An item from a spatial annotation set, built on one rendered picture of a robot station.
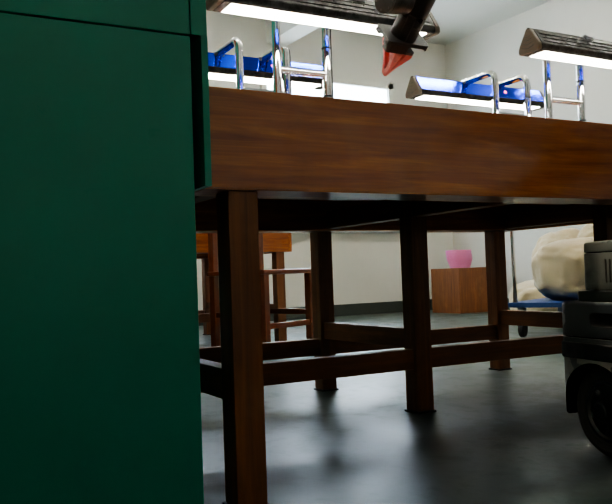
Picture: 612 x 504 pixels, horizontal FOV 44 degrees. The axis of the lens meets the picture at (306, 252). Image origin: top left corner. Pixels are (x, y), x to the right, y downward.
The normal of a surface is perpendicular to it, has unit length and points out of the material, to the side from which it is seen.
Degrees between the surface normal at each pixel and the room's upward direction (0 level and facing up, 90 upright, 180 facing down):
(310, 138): 90
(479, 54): 90
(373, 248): 90
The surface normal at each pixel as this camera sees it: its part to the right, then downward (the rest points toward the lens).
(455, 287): -0.86, 0.01
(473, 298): 0.51, -0.04
